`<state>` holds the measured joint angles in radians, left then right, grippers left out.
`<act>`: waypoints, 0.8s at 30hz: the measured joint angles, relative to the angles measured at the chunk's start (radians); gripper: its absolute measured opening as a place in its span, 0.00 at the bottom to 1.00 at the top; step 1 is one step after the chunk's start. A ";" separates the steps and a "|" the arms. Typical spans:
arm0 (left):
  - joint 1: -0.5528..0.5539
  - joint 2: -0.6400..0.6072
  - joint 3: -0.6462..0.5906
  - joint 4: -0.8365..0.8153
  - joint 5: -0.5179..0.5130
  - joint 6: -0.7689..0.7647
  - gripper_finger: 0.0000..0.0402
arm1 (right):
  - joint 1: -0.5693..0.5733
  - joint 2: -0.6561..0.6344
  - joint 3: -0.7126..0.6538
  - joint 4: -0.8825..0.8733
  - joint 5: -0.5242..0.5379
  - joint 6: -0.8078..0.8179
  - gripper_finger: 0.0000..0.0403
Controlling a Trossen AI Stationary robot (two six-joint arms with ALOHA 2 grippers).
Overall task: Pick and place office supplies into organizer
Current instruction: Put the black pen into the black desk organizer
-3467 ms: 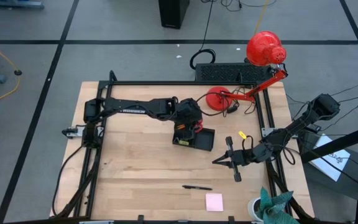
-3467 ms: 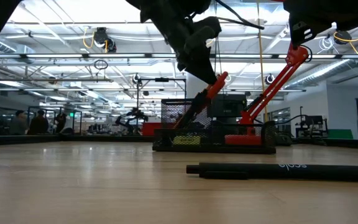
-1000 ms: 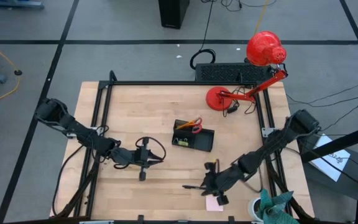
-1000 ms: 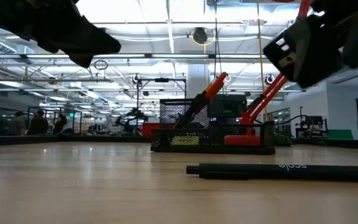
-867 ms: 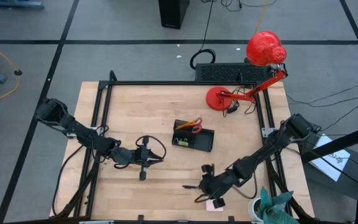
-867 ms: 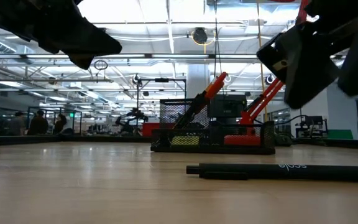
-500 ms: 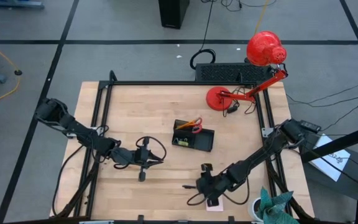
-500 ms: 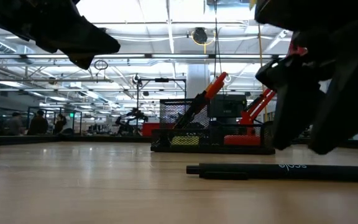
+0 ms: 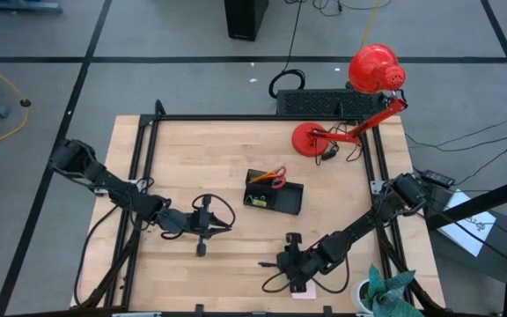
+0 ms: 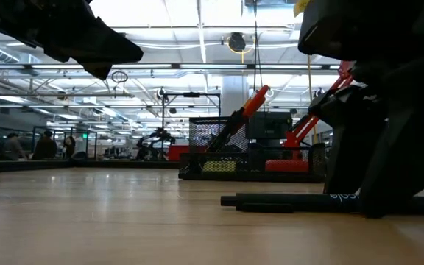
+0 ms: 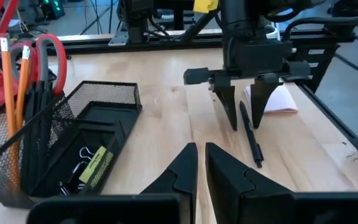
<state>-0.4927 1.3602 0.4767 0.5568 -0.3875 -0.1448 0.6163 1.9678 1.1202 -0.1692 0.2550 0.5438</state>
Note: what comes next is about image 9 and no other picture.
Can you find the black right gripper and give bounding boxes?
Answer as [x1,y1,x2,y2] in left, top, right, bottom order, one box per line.
[275,232,326,295]

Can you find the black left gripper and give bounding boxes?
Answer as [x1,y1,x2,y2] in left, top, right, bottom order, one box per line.
[188,194,233,259]

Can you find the black mesh desk organizer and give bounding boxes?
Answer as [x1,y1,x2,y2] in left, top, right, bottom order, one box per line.
[243,168,305,216]

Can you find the red-handled scissors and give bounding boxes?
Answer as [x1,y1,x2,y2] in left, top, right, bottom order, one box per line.
[269,166,289,190]

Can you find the pink sticky note pad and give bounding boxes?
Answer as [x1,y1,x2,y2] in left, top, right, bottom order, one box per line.
[291,288,318,301]

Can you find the black keyboard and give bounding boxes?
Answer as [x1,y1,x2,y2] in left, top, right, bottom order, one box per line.
[275,87,389,119]

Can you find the black power adapter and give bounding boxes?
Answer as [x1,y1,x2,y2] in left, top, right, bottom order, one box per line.
[419,168,456,189]

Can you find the white printed paper sheet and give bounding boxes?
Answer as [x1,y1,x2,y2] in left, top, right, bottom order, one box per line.
[437,188,499,258]

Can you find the black computer tower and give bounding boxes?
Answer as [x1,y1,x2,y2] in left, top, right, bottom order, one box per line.
[224,0,269,42]

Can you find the red desk lamp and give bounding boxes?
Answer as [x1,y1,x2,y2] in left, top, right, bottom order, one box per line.
[291,42,409,159]

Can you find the blue-grey floor bar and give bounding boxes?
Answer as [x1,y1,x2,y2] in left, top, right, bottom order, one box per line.
[0,0,63,13]

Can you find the black left wrist camera cable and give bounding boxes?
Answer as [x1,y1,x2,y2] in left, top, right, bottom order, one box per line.
[160,192,237,241]

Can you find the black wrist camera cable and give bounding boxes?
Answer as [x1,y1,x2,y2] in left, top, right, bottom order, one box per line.
[160,192,237,241]
[261,253,351,295]

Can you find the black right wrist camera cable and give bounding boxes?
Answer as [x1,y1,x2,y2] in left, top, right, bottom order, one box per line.
[261,253,351,295]

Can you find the black lamp power cable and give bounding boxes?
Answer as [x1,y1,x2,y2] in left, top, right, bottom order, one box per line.
[312,122,365,167]

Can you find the black coiled cable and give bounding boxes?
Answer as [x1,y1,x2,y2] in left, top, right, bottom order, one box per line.
[268,0,307,100]

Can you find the large black frame beam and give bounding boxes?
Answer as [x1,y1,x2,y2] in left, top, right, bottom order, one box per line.
[424,170,507,317]

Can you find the yellow floor cable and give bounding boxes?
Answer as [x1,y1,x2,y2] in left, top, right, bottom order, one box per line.
[0,48,33,149]

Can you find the yellow hanging cord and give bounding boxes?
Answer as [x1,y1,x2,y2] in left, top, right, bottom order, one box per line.
[358,0,383,50]

